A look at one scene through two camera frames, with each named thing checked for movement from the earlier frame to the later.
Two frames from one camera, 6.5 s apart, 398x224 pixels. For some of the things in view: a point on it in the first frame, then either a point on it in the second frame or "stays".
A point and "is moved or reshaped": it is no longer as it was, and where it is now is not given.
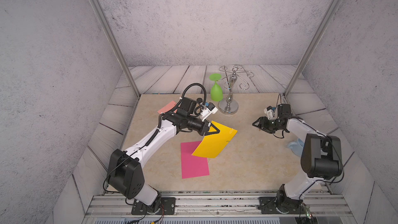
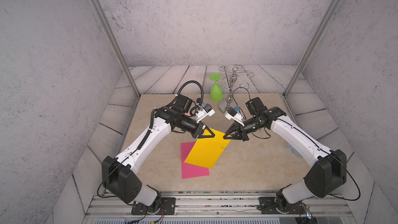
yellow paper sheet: (214, 143) is moved or reshaped
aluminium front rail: (218, 205) stays
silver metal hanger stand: (229, 107) stays
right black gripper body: (270, 125) to (250, 126)
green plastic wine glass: (216, 93) stays
